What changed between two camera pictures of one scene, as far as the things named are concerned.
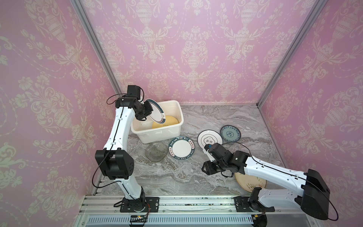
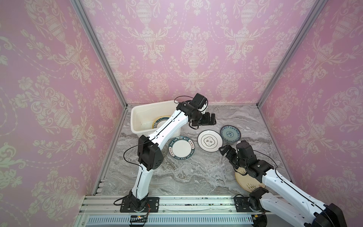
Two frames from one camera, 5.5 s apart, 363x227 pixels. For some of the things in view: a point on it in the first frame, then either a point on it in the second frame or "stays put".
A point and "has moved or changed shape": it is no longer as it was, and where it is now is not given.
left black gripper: (148, 110) -> (206, 120)
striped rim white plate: (158, 115) has moved or changed shape
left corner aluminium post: (83, 16) stays put
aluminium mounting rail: (99, 211) stays put
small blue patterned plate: (230, 133) stays put
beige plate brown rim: (249, 182) stays put
